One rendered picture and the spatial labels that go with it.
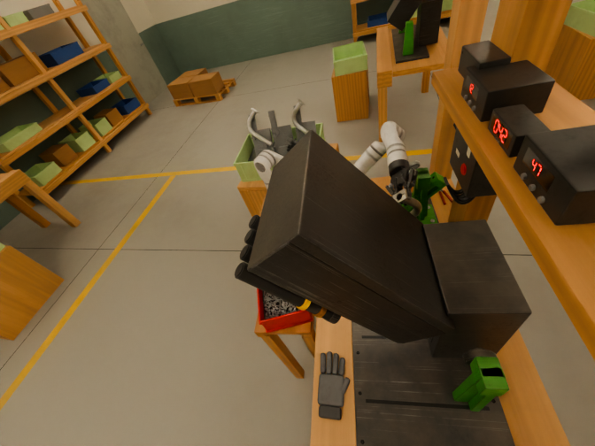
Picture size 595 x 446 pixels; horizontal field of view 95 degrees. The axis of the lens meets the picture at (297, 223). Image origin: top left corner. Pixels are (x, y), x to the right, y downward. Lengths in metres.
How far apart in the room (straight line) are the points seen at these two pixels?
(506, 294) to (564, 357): 1.45
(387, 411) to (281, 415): 1.09
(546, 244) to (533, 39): 0.54
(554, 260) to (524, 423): 0.68
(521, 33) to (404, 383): 1.01
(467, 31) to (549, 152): 0.82
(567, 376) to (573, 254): 1.71
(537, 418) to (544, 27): 1.02
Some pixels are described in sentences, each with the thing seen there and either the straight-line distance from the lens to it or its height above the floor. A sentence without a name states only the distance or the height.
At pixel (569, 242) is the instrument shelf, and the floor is 1.54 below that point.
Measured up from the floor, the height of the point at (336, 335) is 0.90.
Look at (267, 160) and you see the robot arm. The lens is 1.39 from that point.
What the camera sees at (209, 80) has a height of 0.42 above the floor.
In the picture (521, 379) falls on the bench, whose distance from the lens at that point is 1.18.
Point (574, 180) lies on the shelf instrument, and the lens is 0.57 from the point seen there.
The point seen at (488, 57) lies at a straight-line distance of 0.95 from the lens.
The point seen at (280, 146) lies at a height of 0.91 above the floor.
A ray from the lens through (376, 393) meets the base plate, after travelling 1.07.
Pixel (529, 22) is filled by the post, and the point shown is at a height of 1.70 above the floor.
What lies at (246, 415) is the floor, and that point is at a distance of 2.13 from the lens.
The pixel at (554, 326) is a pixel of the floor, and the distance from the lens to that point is 2.36.
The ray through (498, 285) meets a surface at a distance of 0.87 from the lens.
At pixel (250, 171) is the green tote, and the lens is 2.05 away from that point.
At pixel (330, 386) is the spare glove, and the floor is 0.92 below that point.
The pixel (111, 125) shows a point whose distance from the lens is 6.78.
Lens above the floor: 1.95
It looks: 45 degrees down
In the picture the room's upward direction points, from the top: 19 degrees counter-clockwise
